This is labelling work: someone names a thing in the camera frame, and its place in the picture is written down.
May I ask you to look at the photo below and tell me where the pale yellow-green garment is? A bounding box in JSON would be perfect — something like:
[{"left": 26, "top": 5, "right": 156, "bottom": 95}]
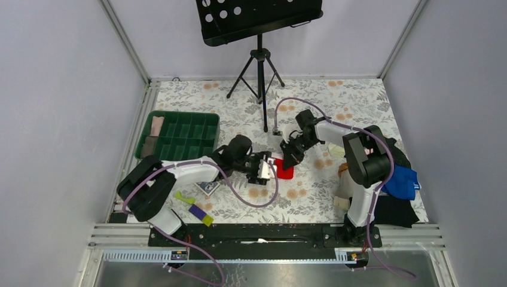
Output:
[{"left": 328, "top": 143, "right": 345, "bottom": 158}]

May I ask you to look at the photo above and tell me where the brown garment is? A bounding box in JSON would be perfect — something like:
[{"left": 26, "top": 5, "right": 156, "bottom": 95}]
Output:
[{"left": 338, "top": 163, "right": 349, "bottom": 177}]

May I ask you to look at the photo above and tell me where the black music stand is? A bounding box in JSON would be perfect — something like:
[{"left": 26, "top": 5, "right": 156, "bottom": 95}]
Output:
[{"left": 196, "top": 0, "right": 323, "bottom": 132}]

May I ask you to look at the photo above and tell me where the red underwear white trim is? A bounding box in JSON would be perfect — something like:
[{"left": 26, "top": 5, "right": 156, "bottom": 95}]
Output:
[{"left": 274, "top": 158, "right": 294, "bottom": 180}]

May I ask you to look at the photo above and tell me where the purple and green block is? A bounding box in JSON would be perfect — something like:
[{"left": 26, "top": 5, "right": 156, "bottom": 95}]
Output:
[{"left": 188, "top": 204, "right": 213, "bottom": 227}]

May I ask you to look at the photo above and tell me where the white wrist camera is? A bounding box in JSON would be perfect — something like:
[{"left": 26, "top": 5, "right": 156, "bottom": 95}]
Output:
[
  {"left": 258, "top": 157, "right": 277, "bottom": 180},
  {"left": 272, "top": 127, "right": 283, "bottom": 137}
]

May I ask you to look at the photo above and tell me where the pink rolled cloth in tray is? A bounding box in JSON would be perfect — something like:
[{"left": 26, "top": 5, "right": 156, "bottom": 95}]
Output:
[{"left": 149, "top": 116, "right": 164, "bottom": 137}]

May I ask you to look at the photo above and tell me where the beige grey garment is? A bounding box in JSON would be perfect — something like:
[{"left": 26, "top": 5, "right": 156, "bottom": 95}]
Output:
[{"left": 333, "top": 170, "right": 355, "bottom": 211}]

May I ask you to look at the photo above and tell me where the lime green plastic piece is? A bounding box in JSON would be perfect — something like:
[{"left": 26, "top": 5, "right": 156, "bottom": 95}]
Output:
[{"left": 175, "top": 191, "right": 196, "bottom": 205}]

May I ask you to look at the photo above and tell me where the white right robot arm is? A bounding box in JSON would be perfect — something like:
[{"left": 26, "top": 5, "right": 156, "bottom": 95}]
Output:
[{"left": 280, "top": 109, "right": 394, "bottom": 246}]

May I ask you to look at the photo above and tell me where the blue playing card box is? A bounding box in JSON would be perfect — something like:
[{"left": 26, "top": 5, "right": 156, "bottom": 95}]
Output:
[{"left": 194, "top": 182, "right": 220, "bottom": 196}]

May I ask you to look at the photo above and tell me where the green plastic divided tray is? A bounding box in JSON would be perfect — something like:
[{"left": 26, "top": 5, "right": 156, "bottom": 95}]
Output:
[{"left": 134, "top": 111, "right": 220, "bottom": 161}]

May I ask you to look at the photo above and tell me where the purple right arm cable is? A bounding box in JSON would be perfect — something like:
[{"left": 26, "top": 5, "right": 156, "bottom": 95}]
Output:
[{"left": 273, "top": 97, "right": 419, "bottom": 281}]

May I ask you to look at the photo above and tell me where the floral patterned table mat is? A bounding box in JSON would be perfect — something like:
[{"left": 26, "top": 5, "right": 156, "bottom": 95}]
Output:
[{"left": 154, "top": 79, "right": 403, "bottom": 224}]

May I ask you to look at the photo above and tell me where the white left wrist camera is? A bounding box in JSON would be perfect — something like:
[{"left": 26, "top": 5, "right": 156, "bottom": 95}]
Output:
[{"left": 258, "top": 157, "right": 277, "bottom": 180}]

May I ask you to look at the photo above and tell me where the black mesh garment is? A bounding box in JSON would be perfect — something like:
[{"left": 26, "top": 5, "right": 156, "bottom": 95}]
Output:
[{"left": 385, "top": 138, "right": 411, "bottom": 169}]

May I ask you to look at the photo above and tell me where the grey rolled cloth in tray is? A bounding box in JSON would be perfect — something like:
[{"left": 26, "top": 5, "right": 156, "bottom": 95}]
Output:
[{"left": 139, "top": 136, "right": 158, "bottom": 159}]

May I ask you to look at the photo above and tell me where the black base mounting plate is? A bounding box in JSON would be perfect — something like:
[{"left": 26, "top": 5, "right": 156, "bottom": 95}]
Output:
[{"left": 173, "top": 224, "right": 367, "bottom": 261}]

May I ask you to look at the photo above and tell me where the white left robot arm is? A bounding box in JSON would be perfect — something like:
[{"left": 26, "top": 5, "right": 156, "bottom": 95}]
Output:
[{"left": 117, "top": 135, "right": 277, "bottom": 246}]

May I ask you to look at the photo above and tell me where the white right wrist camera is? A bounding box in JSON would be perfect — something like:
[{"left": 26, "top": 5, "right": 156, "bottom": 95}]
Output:
[{"left": 272, "top": 127, "right": 283, "bottom": 137}]

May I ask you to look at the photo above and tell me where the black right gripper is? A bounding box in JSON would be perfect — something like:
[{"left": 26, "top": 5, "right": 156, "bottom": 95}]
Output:
[{"left": 280, "top": 135, "right": 320, "bottom": 170}]

